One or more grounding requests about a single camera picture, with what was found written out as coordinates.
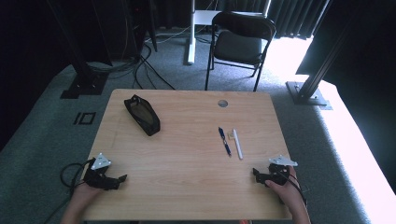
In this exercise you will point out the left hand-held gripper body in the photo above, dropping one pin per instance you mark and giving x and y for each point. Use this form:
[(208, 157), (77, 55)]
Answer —
[(97, 179)]

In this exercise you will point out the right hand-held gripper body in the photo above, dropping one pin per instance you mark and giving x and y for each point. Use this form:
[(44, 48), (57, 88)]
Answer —
[(277, 174)]

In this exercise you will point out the white pen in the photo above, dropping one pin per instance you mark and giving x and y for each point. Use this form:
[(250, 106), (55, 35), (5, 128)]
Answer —
[(238, 144)]

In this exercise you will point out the blue pen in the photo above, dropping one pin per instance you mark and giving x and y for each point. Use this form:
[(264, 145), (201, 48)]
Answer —
[(224, 141)]

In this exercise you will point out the black mesh pencil case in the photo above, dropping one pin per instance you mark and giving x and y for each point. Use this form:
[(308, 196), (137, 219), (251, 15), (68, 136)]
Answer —
[(143, 115)]

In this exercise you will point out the person's left hand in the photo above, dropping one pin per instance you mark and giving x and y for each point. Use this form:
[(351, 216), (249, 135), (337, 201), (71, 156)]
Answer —
[(84, 193)]

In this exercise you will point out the person's right hand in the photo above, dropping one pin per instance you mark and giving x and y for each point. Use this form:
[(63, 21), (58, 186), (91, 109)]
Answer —
[(286, 193)]

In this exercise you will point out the grey table grommet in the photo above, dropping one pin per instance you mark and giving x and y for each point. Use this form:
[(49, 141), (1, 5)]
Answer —
[(222, 103)]

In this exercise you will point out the black metal stand with base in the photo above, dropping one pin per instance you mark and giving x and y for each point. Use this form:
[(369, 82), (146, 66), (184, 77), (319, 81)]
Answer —
[(84, 84), (306, 93)]

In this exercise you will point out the black folding chair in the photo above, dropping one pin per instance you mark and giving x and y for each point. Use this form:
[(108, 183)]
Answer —
[(239, 46)]

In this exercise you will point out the dark pleated curtain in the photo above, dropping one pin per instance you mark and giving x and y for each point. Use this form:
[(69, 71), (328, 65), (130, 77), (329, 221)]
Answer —
[(289, 18)]

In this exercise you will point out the white desk frame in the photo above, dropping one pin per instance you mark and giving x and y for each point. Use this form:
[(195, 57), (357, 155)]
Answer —
[(191, 46)]

